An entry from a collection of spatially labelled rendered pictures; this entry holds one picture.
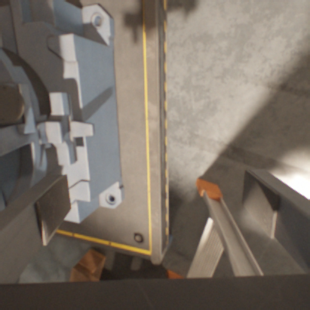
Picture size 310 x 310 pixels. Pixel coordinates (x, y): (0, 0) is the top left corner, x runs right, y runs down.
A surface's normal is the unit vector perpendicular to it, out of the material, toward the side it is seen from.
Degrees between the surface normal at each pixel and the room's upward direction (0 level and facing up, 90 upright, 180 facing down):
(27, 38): 0
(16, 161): 90
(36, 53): 0
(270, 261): 0
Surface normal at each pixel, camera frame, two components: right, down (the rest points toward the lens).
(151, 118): -0.35, 0.25
